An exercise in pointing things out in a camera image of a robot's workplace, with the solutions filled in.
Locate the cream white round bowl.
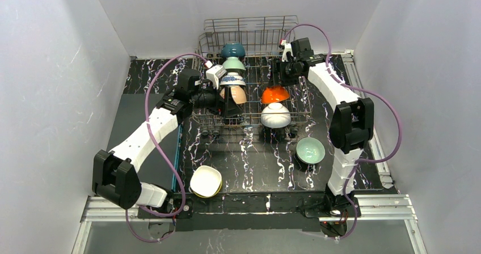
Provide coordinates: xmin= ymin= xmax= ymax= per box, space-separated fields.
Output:
xmin=220 ymin=85 xmax=247 ymax=104

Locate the blue floral bowl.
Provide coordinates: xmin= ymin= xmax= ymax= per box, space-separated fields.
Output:
xmin=220 ymin=72 xmax=246 ymax=87

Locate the orange striped bowl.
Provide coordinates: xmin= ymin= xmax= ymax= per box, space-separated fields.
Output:
xmin=261 ymin=86 xmax=290 ymax=104

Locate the white ribbed bowl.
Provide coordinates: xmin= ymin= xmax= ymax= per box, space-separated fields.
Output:
xmin=260 ymin=103 xmax=292 ymax=129

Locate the green celadon bowl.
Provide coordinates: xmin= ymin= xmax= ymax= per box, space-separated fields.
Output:
xmin=222 ymin=57 xmax=246 ymax=71

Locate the tan interior dark bowl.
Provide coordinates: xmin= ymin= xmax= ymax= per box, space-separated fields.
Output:
xmin=220 ymin=41 xmax=246 ymax=58

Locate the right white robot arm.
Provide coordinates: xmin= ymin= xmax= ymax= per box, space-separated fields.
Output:
xmin=273 ymin=38 xmax=374 ymax=196

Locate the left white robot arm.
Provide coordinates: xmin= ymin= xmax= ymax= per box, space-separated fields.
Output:
xmin=92 ymin=65 xmax=244 ymax=209

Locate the white square bowl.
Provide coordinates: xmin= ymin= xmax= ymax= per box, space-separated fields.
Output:
xmin=188 ymin=166 xmax=222 ymax=195

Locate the grey mat blue edge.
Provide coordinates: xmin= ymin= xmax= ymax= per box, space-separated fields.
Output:
xmin=105 ymin=94 xmax=179 ymax=190

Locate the pale green shallow bowl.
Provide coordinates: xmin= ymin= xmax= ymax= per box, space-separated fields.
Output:
xmin=296 ymin=137 xmax=326 ymax=165

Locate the yellow rimmed bowl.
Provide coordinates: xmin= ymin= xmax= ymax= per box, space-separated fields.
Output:
xmin=189 ymin=184 xmax=222 ymax=198

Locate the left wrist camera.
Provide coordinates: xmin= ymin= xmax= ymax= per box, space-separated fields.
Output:
xmin=205 ymin=65 xmax=227 ymax=90

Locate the grey wire dish rack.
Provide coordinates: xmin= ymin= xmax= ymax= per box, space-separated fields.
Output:
xmin=184 ymin=15 xmax=312 ymax=138

